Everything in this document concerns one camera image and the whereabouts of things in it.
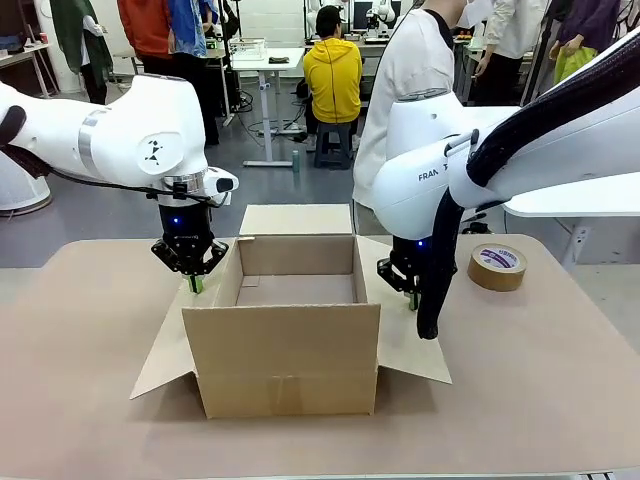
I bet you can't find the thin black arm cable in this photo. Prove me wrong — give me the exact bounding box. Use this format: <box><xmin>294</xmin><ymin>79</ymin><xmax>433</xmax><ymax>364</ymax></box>
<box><xmin>48</xmin><ymin>168</ymin><xmax>227</xmax><ymax>209</ymax></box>

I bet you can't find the black right arm cable sleeve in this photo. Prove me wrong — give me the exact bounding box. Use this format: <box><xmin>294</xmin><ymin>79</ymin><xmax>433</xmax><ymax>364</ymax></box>
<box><xmin>416</xmin><ymin>29</ymin><xmax>640</xmax><ymax>342</ymax></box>

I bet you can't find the grey plastic stool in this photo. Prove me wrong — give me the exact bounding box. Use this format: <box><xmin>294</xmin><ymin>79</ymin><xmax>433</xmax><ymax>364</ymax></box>
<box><xmin>313</xmin><ymin>122</ymin><xmax>354</xmax><ymax>172</ymax></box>

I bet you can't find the person in yellow hoodie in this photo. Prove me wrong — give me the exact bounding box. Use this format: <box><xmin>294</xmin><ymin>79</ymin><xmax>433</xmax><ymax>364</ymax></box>
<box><xmin>301</xmin><ymin>4</ymin><xmax>364</xmax><ymax>152</ymax></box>

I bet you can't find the person in white jacket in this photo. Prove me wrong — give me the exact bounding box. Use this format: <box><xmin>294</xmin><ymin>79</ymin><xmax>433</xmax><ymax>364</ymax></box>
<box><xmin>473</xmin><ymin>0</ymin><xmax>552</xmax><ymax>109</ymax></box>

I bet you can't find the white round base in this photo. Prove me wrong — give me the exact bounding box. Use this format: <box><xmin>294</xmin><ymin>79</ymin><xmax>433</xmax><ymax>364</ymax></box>
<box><xmin>0</xmin><ymin>144</ymin><xmax>53</xmax><ymax>214</ymax></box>

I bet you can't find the light wooden table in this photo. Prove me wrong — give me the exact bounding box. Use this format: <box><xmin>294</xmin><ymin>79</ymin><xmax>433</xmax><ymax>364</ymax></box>
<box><xmin>0</xmin><ymin>41</ymin><xmax>55</xmax><ymax>100</ymax></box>

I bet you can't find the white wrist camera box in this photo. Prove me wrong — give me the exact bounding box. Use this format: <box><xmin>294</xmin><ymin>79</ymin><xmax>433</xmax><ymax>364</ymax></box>
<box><xmin>205</xmin><ymin>167</ymin><xmax>241</xmax><ymax>208</ymax></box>

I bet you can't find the figure in dark green cloak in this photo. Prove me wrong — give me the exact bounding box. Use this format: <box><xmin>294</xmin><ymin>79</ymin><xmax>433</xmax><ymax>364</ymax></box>
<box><xmin>49</xmin><ymin>0</ymin><xmax>115</xmax><ymax>107</ymax></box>

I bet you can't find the white side table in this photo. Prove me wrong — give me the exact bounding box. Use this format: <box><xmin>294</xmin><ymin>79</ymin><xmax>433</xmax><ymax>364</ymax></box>
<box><xmin>501</xmin><ymin>185</ymin><xmax>640</xmax><ymax>274</ymax></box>

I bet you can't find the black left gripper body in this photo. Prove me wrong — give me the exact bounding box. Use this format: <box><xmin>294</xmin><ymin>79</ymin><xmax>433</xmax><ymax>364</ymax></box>
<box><xmin>157</xmin><ymin>192</ymin><xmax>216</xmax><ymax>254</ymax></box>

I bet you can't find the person in white sweatshirt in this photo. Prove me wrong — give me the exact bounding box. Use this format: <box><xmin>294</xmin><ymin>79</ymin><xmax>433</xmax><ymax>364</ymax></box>
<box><xmin>351</xmin><ymin>0</ymin><xmax>470</xmax><ymax>237</ymax></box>

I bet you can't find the person in purple top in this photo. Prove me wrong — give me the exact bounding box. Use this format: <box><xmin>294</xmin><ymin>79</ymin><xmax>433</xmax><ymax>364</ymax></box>
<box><xmin>548</xmin><ymin>0</ymin><xmax>622</xmax><ymax>87</ymax></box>

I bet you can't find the black arm cable sleeve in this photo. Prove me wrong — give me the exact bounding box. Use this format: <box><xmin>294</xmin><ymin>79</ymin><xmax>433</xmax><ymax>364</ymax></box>
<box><xmin>0</xmin><ymin>105</ymin><xmax>52</xmax><ymax>180</ymax></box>
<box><xmin>416</xmin><ymin>29</ymin><xmax>640</xmax><ymax>342</ymax></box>

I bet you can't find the brown packing tape roll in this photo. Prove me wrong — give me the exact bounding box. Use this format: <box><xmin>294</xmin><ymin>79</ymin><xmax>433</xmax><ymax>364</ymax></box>
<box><xmin>466</xmin><ymin>243</ymin><xmax>529</xmax><ymax>293</ymax></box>

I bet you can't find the person in blue shirt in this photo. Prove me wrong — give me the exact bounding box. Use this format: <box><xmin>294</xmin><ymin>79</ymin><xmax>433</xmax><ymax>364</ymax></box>
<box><xmin>167</xmin><ymin>0</ymin><xmax>222</xmax><ymax>148</ymax></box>

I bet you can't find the brown cardboard box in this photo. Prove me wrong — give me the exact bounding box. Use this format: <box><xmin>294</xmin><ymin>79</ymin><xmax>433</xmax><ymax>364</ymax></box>
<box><xmin>129</xmin><ymin>203</ymin><xmax>454</xmax><ymax>420</ymax></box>

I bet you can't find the yellow-green plastic bag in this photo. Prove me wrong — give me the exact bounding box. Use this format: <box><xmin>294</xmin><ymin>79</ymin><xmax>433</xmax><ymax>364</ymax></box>
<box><xmin>553</xmin><ymin>46</ymin><xmax>600</xmax><ymax>87</ymax></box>

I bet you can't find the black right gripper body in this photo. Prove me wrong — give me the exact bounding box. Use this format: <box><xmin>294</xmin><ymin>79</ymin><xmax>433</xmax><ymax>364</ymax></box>
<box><xmin>389</xmin><ymin>234</ymin><xmax>437</xmax><ymax>292</ymax></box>

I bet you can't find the white standing desk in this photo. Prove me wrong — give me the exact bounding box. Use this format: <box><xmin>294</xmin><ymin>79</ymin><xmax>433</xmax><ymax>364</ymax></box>
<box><xmin>230</xmin><ymin>45</ymin><xmax>308</xmax><ymax>169</ymax></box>

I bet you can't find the black left arm cable sleeve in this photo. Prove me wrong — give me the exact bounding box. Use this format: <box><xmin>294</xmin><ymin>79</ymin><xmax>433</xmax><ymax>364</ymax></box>
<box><xmin>0</xmin><ymin>105</ymin><xmax>52</xmax><ymax>180</ymax></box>

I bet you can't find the person in orange jacket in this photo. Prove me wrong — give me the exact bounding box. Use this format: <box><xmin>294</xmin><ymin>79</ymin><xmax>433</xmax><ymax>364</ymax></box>
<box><xmin>117</xmin><ymin>0</ymin><xmax>176</xmax><ymax>79</ymax></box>

